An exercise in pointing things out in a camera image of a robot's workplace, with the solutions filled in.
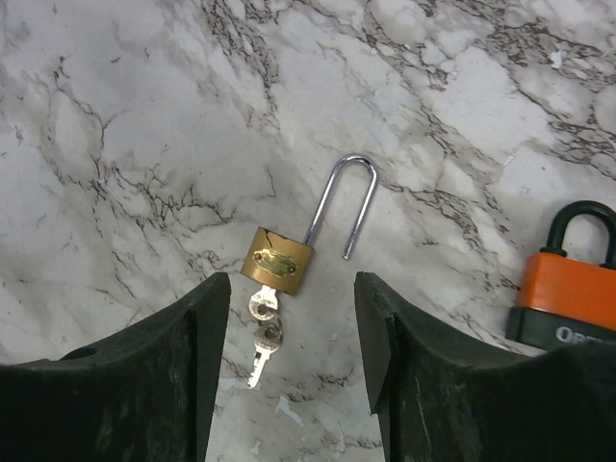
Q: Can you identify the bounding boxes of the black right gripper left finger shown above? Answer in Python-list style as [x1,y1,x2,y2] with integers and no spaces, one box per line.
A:
[1,272,231,461]

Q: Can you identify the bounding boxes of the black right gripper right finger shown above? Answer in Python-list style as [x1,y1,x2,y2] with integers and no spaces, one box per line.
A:
[354,272,615,461]

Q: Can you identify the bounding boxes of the silver keys of small padlock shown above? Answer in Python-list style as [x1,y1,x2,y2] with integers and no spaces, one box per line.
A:
[247,285,283,389]

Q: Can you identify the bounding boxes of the orange black padlock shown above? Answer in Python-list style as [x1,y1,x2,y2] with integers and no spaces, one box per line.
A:
[504,200,615,350]

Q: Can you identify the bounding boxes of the small brass padlock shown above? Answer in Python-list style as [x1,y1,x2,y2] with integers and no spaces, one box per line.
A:
[241,153,378,307]

